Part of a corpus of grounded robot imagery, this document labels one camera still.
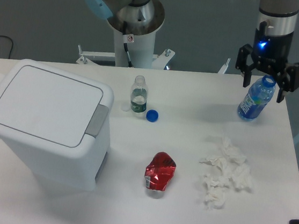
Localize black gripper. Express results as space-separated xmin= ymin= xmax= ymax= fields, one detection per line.
xmin=235 ymin=30 xmax=299 ymax=103

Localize white plastic trash can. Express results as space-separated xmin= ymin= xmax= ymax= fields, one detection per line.
xmin=0 ymin=59 xmax=114 ymax=191

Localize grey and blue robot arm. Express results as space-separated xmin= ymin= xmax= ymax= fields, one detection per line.
xmin=84 ymin=0 xmax=299 ymax=102

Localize crushed red can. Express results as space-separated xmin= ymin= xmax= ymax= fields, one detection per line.
xmin=144 ymin=151 xmax=177 ymax=199

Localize blue plastic water bottle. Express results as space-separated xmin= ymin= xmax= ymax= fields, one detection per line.
xmin=237 ymin=75 xmax=276 ymax=121

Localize crumpled white tissue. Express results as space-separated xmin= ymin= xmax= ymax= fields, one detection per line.
xmin=199 ymin=136 xmax=253 ymax=209

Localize blue bottle cap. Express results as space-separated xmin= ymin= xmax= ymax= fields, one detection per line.
xmin=146 ymin=109 xmax=159 ymax=122

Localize clear bottle green label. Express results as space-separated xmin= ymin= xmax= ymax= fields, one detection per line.
xmin=130 ymin=75 xmax=149 ymax=118

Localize white bottle cap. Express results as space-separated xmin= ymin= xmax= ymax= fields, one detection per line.
xmin=121 ymin=104 xmax=130 ymax=112

